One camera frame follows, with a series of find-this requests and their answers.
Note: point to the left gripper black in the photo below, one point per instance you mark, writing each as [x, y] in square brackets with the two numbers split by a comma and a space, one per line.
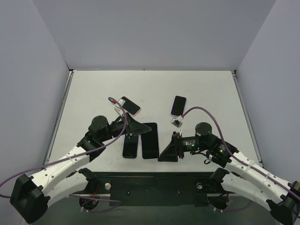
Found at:
[129, 126]

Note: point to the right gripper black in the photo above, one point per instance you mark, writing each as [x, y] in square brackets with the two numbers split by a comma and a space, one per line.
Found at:
[176, 146]

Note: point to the large phone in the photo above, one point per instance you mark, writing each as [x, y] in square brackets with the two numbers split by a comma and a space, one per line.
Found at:
[150, 143]

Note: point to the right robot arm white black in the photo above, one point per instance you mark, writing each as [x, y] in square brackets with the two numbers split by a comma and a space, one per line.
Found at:
[238, 174]

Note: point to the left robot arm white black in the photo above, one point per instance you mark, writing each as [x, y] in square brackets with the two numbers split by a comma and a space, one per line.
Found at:
[32, 195]

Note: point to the small black phone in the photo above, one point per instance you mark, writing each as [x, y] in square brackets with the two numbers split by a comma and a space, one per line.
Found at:
[130, 146]

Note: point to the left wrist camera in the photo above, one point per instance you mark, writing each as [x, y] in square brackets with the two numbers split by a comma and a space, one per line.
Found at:
[118, 107]

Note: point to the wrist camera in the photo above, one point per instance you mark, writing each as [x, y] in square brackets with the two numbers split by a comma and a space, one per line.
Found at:
[177, 121]
[118, 107]

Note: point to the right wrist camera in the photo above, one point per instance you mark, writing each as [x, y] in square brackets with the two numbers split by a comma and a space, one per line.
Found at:
[177, 121]

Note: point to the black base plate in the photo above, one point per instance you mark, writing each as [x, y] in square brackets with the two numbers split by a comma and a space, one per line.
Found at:
[156, 188]

